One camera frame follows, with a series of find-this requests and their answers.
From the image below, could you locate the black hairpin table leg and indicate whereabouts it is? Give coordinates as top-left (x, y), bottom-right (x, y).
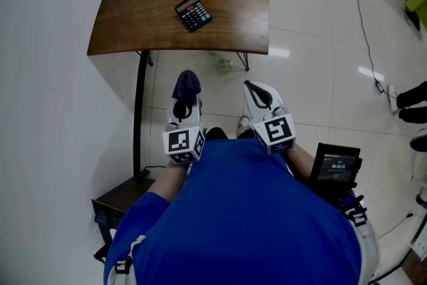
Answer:
top-left (236, 52), bottom-right (251, 72)

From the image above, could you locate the dark blue cloth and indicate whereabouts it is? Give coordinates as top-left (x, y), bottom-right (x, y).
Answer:
top-left (171, 69), bottom-right (202, 101)

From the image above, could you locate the black harness strap buckle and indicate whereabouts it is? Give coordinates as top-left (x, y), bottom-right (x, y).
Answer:
top-left (114, 256), bottom-right (133, 275)
top-left (339, 194), bottom-right (368, 228)

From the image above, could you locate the curved black table leg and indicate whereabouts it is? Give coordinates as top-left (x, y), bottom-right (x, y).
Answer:
top-left (132, 49), bottom-right (155, 180)

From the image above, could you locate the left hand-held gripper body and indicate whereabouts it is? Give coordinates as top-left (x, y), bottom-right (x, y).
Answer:
top-left (161, 121), bottom-right (206, 165)

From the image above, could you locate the black screen device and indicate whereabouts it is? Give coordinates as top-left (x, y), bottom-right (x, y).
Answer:
top-left (308, 142), bottom-right (364, 208)

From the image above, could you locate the person's right forearm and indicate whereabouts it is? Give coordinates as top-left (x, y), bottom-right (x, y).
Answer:
top-left (286, 142), bottom-right (316, 182)

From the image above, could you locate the black calculator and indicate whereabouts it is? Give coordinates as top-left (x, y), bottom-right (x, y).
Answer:
top-left (173, 0), bottom-right (213, 33)

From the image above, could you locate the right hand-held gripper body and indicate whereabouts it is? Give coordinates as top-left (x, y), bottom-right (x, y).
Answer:
top-left (250, 102), bottom-right (297, 156)

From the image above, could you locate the dark wooden cabinet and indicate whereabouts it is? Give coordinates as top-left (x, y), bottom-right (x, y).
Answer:
top-left (91, 175), bottom-right (157, 244)

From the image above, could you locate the person's left forearm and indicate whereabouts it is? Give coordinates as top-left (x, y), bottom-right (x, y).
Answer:
top-left (146, 160), bottom-right (188, 204)

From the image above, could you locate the person's blue shirt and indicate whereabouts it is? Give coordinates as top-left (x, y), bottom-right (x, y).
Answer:
top-left (103, 137), bottom-right (368, 285)

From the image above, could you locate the long black floor cable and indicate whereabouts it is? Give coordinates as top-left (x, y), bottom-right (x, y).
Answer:
top-left (319, 0), bottom-right (382, 83)

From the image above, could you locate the person's white shoe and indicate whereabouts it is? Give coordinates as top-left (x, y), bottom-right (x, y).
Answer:
top-left (387, 83), bottom-right (400, 113)
top-left (237, 115), bottom-right (252, 138)

